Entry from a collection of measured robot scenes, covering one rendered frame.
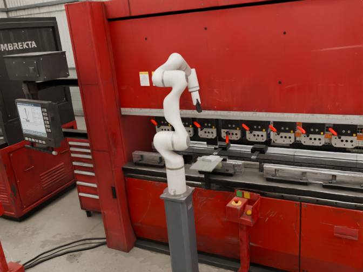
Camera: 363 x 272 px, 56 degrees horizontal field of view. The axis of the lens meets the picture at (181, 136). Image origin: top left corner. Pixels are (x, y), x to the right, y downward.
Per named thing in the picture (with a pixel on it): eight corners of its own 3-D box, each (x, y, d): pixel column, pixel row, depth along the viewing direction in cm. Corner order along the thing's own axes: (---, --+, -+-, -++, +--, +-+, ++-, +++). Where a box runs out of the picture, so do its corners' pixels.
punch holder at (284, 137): (273, 142, 253) (272, 121, 248) (275, 138, 260) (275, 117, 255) (294, 143, 246) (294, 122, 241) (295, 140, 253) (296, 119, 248)
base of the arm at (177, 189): (184, 200, 216) (182, 174, 211) (158, 196, 224) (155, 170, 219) (196, 187, 232) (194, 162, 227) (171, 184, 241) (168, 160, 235)
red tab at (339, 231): (333, 236, 241) (334, 227, 239) (334, 234, 243) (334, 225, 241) (357, 239, 235) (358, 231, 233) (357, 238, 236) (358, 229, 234)
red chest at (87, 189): (81, 219, 401) (65, 138, 370) (108, 199, 443) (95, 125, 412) (116, 226, 378) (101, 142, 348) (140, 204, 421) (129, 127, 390)
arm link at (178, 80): (168, 148, 225) (192, 148, 220) (162, 151, 214) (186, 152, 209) (166, 71, 218) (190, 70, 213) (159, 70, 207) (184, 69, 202)
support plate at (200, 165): (189, 169, 265) (189, 168, 265) (202, 157, 287) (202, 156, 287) (210, 171, 257) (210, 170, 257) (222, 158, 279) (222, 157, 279)
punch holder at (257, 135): (246, 140, 262) (246, 120, 257) (249, 137, 269) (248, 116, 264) (266, 142, 255) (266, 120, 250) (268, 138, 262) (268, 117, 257)
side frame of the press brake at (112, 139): (107, 247, 342) (63, 4, 272) (150, 206, 414) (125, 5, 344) (127, 253, 331) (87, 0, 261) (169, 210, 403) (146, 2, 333)
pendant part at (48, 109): (24, 141, 289) (14, 99, 278) (37, 136, 298) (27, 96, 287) (55, 148, 263) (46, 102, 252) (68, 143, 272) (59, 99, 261)
